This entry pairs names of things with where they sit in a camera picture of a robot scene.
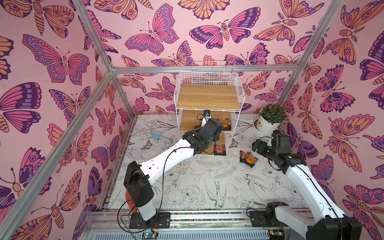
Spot orange tea bag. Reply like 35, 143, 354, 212
218, 118, 232, 132
244, 155, 259, 168

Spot red tea bag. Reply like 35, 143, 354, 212
214, 144, 226, 156
240, 150, 252, 163

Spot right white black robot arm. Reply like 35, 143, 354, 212
252, 135, 362, 240

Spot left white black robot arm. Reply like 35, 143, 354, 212
124, 118, 224, 224

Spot bottom wooden shelf board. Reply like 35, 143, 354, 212
203, 133, 226, 155

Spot wooden shelf board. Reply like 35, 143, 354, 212
174, 84, 244, 112
203, 133, 226, 155
178, 109, 237, 133

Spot middle wooden shelf board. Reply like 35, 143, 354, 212
178, 109, 237, 133

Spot top wooden shelf board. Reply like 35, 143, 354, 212
174, 84, 244, 112

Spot green potted plant white pot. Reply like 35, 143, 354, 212
256, 104, 288, 134

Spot light blue garden trowel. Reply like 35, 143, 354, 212
150, 130, 173, 143

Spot red oven mitt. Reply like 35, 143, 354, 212
125, 191, 137, 213

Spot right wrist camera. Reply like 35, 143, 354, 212
271, 130, 291, 150

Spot white wire shelf rack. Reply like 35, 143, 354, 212
174, 72, 245, 153

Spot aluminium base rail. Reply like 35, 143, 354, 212
80, 208, 304, 240

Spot aluminium frame profiles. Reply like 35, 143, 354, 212
1, 1, 342, 240

